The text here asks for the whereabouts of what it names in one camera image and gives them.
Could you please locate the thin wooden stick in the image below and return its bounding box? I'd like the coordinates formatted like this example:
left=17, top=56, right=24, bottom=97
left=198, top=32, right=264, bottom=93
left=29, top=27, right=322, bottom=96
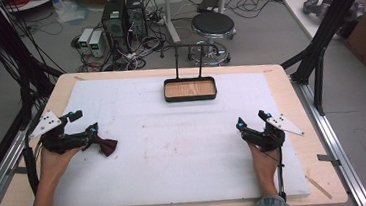
left=304, top=172, right=334, bottom=203

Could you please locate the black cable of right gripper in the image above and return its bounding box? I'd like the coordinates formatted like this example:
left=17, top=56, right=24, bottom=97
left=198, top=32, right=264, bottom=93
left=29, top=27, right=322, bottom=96
left=274, top=145, right=288, bottom=203

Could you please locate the tangle of floor cables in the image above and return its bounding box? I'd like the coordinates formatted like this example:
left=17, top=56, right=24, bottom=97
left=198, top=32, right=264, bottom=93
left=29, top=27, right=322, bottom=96
left=66, top=0, right=331, bottom=76

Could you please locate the black computer tower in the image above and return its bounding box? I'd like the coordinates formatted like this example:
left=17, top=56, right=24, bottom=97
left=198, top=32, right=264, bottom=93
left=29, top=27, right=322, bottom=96
left=99, top=0, right=131, bottom=55
left=124, top=0, right=149, bottom=43

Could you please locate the dark red bow tie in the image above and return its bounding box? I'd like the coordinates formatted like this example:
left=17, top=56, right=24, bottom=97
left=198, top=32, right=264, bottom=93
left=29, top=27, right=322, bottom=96
left=89, top=131, right=120, bottom=159

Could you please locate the grey metal bracket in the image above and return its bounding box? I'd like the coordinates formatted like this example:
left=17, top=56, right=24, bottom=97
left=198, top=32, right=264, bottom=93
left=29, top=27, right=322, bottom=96
left=316, top=152, right=342, bottom=169

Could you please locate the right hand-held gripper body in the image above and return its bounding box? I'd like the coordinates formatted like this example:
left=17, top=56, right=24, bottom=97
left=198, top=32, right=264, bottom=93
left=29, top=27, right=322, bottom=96
left=238, top=111, right=307, bottom=155

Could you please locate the black frame post with cables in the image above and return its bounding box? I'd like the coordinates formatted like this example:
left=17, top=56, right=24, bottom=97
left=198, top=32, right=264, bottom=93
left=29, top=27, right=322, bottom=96
left=0, top=0, right=76, bottom=198

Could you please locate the black rack with wooden tray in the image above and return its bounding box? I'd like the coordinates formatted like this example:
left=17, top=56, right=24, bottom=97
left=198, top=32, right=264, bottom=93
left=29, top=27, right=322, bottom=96
left=159, top=40, right=219, bottom=105

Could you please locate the person's right hand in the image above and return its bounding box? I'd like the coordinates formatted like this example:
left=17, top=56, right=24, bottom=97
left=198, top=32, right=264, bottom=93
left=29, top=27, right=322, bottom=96
left=247, top=139, right=283, bottom=176

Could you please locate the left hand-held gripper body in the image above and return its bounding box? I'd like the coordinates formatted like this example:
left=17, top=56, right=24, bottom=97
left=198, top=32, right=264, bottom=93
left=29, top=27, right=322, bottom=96
left=25, top=105, right=93, bottom=159

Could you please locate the black round stool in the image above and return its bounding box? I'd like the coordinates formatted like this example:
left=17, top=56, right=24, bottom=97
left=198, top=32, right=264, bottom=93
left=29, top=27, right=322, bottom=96
left=184, top=9, right=240, bottom=69

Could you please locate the white foam mat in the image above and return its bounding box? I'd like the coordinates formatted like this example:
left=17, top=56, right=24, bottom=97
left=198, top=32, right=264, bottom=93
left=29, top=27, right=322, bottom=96
left=42, top=60, right=313, bottom=206

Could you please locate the person's left hand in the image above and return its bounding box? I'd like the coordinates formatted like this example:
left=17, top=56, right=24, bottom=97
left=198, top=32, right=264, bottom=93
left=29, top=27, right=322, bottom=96
left=36, top=142, right=85, bottom=185

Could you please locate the black metal frame stand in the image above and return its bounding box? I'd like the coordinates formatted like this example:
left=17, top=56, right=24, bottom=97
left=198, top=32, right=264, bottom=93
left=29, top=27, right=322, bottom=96
left=274, top=0, right=366, bottom=120

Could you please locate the white power supply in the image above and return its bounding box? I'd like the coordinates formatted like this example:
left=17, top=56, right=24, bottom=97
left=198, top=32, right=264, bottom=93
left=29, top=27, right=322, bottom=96
left=86, top=30, right=108, bottom=59
left=75, top=26, right=96, bottom=56

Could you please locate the clear plastic bag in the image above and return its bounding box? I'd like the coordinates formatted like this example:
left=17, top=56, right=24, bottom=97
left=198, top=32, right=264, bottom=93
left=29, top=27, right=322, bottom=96
left=52, top=0, right=93, bottom=26

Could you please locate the flat black box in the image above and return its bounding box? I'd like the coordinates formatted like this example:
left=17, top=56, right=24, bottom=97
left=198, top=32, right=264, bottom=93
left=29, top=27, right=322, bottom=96
left=195, top=0, right=223, bottom=15

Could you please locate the thick black cable of left gripper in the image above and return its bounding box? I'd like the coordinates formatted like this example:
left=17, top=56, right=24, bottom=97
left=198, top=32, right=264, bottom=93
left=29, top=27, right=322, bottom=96
left=21, top=145, right=42, bottom=196

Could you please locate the round white table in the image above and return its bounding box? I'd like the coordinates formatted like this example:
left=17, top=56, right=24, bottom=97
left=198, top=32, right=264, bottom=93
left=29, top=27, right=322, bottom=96
left=3, top=0, right=62, bottom=14

